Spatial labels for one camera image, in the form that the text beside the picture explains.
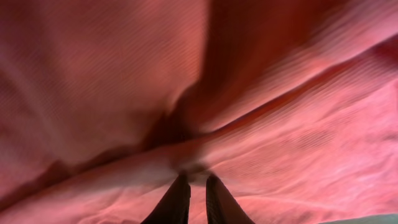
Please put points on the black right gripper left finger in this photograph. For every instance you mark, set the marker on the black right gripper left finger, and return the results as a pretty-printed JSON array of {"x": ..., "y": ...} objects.
[{"x": 173, "y": 208}]

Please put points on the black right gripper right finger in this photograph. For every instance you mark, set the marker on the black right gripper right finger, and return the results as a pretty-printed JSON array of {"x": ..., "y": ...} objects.
[{"x": 221, "y": 207}]

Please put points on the orange t-shirt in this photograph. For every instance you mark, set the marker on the orange t-shirt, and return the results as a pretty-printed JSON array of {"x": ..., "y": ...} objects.
[{"x": 293, "y": 104}]

